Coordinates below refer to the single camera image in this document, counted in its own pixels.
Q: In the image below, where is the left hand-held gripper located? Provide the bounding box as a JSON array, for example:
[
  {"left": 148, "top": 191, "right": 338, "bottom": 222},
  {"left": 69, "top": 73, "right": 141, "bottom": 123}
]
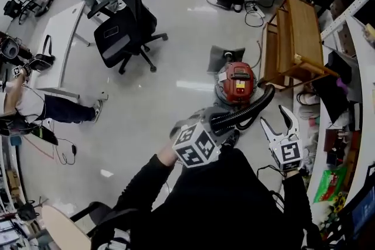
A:
[{"left": 169, "top": 107, "right": 235, "bottom": 169}]

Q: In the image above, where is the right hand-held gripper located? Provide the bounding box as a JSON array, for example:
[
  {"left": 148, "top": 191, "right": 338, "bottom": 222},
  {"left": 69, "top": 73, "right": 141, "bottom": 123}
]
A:
[{"left": 260, "top": 104, "right": 304, "bottom": 172}]

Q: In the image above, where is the black vacuum hose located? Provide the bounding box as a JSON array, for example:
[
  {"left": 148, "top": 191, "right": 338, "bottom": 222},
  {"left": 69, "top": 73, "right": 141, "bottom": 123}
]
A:
[{"left": 209, "top": 83, "right": 276, "bottom": 136}]

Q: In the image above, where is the person's left forearm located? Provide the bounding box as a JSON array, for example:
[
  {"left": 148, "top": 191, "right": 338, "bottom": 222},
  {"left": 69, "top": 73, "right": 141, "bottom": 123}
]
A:
[{"left": 117, "top": 140, "right": 180, "bottom": 211}]

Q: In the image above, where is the person's right forearm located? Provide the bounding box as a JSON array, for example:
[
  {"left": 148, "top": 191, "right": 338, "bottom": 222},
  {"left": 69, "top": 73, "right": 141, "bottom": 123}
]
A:
[{"left": 279, "top": 169, "right": 313, "bottom": 232}]

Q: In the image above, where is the red and teal vacuum cleaner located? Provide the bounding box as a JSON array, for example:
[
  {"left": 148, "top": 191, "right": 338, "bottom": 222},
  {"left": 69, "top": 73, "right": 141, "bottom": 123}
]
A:
[{"left": 213, "top": 61, "right": 266, "bottom": 106}]

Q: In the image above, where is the person's black shoe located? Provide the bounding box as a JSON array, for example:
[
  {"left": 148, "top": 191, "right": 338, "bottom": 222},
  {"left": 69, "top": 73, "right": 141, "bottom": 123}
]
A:
[{"left": 222, "top": 129, "right": 241, "bottom": 150}]

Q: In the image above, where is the grey floor mat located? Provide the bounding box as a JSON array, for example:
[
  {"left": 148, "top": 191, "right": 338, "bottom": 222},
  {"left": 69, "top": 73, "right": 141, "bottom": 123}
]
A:
[{"left": 206, "top": 44, "right": 246, "bottom": 74}]

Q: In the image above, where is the green packet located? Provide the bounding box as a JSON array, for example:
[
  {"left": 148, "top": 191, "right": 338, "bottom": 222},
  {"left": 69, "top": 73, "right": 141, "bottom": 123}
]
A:
[{"left": 312, "top": 166, "right": 349, "bottom": 204}]

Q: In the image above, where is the person's black top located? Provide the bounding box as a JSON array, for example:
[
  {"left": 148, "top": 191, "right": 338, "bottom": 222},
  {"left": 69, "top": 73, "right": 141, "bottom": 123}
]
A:
[{"left": 90, "top": 146, "right": 326, "bottom": 250}]

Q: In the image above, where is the wooden stool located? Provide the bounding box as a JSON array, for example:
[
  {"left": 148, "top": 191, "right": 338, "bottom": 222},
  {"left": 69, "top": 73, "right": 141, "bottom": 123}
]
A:
[{"left": 259, "top": 0, "right": 340, "bottom": 93}]

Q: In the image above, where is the white metal shelving unit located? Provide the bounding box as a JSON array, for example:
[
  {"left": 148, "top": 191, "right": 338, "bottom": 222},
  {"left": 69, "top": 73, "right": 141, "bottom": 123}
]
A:
[{"left": 292, "top": 0, "right": 375, "bottom": 250}]

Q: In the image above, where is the bunch of sunflowers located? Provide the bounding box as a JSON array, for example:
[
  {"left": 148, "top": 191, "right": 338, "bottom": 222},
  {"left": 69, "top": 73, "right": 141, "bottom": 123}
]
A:
[{"left": 332, "top": 191, "right": 348, "bottom": 213}]

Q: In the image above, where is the tablet with blue screen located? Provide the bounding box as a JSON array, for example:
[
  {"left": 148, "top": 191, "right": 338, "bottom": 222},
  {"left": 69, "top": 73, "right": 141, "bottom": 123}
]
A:
[{"left": 342, "top": 184, "right": 375, "bottom": 244}]

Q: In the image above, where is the white power strip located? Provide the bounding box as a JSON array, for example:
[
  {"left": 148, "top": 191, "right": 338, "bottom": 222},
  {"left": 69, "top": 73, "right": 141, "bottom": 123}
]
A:
[{"left": 246, "top": 2, "right": 266, "bottom": 14}]

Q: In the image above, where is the black office chair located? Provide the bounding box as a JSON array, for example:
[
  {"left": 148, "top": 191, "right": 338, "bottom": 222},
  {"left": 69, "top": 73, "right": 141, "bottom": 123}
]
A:
[{"left": 87, "top": 0, "right": 169, "bottom": 76}]

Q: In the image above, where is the white rectangular desk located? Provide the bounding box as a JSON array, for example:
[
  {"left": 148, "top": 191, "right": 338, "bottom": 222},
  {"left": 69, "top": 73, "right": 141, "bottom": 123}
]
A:
[{"left": 29, "top": 0, "right": 109, "bottom": 100}]

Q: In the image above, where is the black handbag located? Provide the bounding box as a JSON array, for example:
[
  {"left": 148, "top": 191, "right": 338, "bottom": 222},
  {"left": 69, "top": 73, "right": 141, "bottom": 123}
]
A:
[{"left": 29, "top": 35, "right": 56, "bottom": 73}]

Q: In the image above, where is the round wooden table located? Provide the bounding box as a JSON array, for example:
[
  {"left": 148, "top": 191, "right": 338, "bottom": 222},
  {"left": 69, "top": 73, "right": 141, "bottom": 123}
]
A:
[{"left": 40, "top": 201, "right": 138, "bottom": 250}]

